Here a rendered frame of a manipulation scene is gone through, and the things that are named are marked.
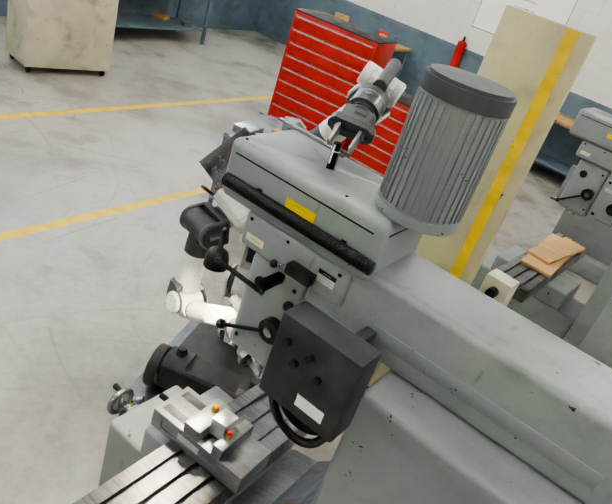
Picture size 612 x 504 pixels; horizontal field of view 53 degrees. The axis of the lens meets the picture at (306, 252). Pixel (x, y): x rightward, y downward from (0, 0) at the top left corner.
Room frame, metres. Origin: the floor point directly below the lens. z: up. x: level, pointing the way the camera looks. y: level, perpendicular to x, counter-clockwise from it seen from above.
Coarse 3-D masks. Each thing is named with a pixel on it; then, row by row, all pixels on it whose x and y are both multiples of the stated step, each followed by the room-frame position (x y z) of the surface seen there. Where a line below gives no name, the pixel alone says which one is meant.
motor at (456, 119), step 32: (416, 96) 1.31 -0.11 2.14; (448, 96) 1.23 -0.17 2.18; (480, 96) 1.22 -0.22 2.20; (512, 96) 1.28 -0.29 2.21; (416, 128) 1.26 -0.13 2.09; (448, 128) 1.23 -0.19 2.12; (480, 128) 1.23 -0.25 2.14; (416, 160) 1.24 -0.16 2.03; (448, 160) 1.22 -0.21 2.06; (480, 160) 1.26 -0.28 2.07; (384, 192) 1.28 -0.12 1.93; (416, 192) 1.23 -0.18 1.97; (448, 192) 1.23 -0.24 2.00; (416, 224) 1.22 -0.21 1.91; (448, 224) 1.25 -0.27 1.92
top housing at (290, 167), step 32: (256, 160) 1.38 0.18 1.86; (288, 160) 1.39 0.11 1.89; (320, 160) 1.46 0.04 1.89; (352, 160) 1.54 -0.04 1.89; (224, 192) 1.42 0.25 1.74; (288, 192) 1.33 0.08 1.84; (320, 192) 1.29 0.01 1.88; (352, 192) 1.32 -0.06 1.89; (320, 224) 1.28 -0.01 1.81; (352, 224) 1.24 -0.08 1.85; (384, 224) 1.22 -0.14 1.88; (384, 256) 1.25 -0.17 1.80
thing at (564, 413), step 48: (384, 288) 1.21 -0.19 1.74; (432, 288) 1.25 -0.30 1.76; (384, 336) 1.18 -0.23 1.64; (432, 336) 1.14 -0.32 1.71; (480, 336) 1.11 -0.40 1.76; (528, 336) 1.18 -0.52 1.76; (432, 384) 1.12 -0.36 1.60; (480, 384) 1.07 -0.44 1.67; (528, 384) 1.04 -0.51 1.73; (576, 384) 1.05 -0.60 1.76; (528, 432) 1.01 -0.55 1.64; (576, 432) 0.98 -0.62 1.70; (576, 480) 0.96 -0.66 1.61
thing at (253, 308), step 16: (256, 256) 1.38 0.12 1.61; (256, 272) 1.37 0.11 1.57; (272, 272) 1.35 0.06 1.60; (272, 288) 1.35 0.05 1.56; (288, 288) 1.32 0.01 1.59; (304, 288) 1.31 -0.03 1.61; (240, 304) 1.39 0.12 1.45; (256, 304) 1.36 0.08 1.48; (272, 304) 1.34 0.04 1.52; (240, 320) 1.38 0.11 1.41; (256, 320) 1.35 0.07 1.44; (240, 336) 1.37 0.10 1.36; (256, 336) 1.35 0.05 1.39; (256, 352) 1.34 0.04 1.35
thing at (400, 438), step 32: (384, 384) 1.11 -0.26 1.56; (384, 416) 1.03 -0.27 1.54; (416, 416) 1.04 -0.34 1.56; (448, 416) 1.08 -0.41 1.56; (352, 448) 1.04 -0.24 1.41; (384, 448) 1.01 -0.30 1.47; (416, 448) 0.98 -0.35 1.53; (448, 448) 0.98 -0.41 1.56; (480, 448) 1.01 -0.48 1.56; (352, 480) 1.03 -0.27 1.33; (384, 480) 1.00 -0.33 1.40; (416, 480) 0.97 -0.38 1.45; (448, 480) 0.94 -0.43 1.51; (480, 480) 0.93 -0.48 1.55; (512, 480) 0.95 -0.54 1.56; (544, 480) 0.98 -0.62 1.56
